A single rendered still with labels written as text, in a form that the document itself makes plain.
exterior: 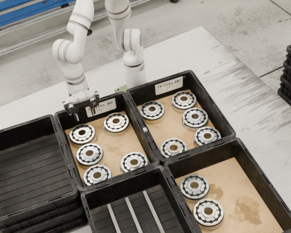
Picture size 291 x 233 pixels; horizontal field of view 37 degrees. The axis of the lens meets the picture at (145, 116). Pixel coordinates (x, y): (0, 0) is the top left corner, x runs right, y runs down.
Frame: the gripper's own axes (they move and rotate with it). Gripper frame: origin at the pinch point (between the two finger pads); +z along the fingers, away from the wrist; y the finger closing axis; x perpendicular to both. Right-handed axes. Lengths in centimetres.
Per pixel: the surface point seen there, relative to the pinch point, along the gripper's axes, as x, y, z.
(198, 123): 14.5, -40.9, 9.9
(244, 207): 53, -40, 12
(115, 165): 18.5, -4.5, 12.5
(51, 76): -139, 5, 97
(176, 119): 6.4, -35.0, 12.8
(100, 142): 5.5, -2.8, 12.6
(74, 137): 1.3, 6.4, 9.8
